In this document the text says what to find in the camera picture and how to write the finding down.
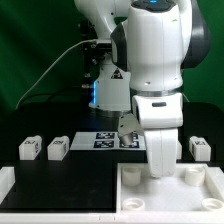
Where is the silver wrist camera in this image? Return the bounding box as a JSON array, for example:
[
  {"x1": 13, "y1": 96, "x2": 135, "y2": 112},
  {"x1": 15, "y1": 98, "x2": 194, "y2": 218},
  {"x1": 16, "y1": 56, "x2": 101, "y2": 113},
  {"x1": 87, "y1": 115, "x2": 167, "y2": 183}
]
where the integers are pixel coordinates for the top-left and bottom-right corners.
[{"x1": 118, "y1": 113, "x2": 144, "y2": 145}]

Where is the white cable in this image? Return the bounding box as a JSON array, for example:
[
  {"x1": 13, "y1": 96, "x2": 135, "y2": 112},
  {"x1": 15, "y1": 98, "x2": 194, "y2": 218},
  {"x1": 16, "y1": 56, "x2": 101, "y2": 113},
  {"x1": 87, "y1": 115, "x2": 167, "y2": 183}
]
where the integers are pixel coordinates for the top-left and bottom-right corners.
[{"x1": 15, "y1": 39, "x2": 98, "y2": 110}]

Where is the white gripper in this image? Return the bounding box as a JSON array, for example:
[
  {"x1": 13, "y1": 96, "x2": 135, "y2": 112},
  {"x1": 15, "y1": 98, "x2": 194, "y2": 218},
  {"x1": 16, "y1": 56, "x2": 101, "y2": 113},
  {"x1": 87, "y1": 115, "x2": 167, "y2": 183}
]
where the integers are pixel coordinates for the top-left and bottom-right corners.
[{"x1": 132, "y1": 93, "x2": 183, "y2": 178}]

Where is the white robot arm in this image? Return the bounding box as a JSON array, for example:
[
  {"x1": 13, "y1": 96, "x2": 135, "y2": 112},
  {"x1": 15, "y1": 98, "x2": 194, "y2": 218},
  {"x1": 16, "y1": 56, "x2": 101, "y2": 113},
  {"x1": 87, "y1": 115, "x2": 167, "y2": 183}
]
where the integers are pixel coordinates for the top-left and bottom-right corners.
[{"x1": 74, "y1": 0, "x2": 210, "y2": 177}]

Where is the white marker base plate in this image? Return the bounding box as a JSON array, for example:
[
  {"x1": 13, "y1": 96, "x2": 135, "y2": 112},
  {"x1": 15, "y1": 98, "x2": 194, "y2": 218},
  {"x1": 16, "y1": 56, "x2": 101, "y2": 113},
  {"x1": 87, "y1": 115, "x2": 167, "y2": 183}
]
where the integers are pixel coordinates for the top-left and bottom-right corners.
[{"x1": 70, "y1": 132, "x2": 145, "y2": 151}]

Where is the white square tabletop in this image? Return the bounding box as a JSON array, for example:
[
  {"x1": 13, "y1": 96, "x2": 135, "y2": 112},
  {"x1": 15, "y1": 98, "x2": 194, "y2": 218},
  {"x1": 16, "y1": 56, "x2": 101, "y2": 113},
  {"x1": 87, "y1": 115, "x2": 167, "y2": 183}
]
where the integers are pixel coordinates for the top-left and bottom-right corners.
[{"x1": 116, "y1": 163, "x2": 224, "y2": 212}]

